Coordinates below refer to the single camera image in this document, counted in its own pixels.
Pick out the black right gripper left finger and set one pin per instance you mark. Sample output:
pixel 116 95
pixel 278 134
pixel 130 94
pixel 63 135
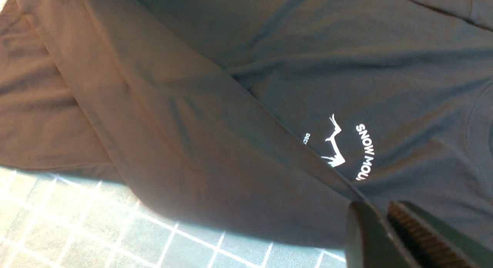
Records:
pixel 370 241

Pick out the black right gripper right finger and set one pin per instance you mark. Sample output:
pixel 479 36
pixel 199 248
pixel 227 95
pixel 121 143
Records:
pixel 432 242

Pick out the gray long-sleeved shirt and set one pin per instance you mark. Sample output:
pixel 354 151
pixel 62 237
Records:
pixel 260 117

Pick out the green checkered table mat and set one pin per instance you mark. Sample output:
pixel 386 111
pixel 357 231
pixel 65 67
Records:
pixel 48 221

